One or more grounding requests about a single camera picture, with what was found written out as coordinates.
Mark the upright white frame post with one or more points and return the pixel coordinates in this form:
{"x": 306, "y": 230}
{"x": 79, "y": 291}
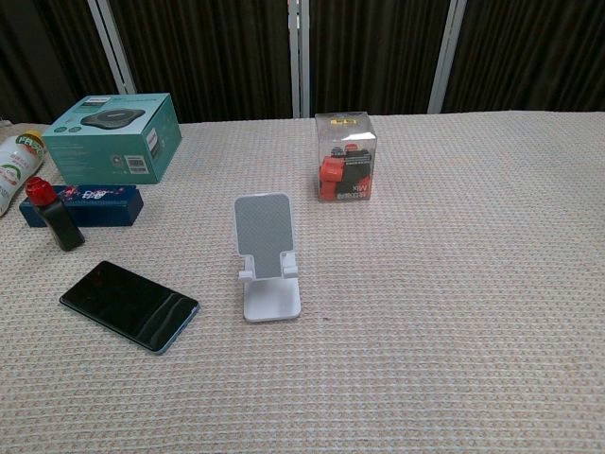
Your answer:
{"x": 298, "y": 57}

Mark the beige woven tablecloth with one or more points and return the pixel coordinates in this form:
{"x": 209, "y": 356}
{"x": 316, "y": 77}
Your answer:
{"x": 425, "y": 307}

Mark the dark blue rectangular box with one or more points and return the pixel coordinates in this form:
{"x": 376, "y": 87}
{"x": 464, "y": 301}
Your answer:
{"x": 111, "y": 209}

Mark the white phone stand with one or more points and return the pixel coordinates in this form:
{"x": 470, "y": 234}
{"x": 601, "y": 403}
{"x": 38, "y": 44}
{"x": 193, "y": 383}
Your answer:
{"x": 264, "y": 227}

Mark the white plastic drink bottle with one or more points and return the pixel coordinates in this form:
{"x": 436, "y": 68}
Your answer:
{"x": 12, "y": 170}

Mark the black bottle with red cap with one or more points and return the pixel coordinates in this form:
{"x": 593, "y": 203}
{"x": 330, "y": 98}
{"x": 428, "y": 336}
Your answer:
{"x": 62, "y": 228}

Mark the slanted white frame post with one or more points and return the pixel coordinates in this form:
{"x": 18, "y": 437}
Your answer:
{"x": 112, "y": 47}
{"x": 446, "y": 52}

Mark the dark brown curtain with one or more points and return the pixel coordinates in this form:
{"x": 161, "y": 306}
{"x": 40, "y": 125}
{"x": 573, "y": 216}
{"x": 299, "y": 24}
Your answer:
{"x": 212, "y": 47}

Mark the black smartphone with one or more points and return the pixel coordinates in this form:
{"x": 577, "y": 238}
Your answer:
{"x": 127, "y": 302}

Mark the clear box with red-black gadget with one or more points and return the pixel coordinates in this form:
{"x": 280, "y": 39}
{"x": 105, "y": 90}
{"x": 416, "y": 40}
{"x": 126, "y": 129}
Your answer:
{"x": 345, "y": 165}

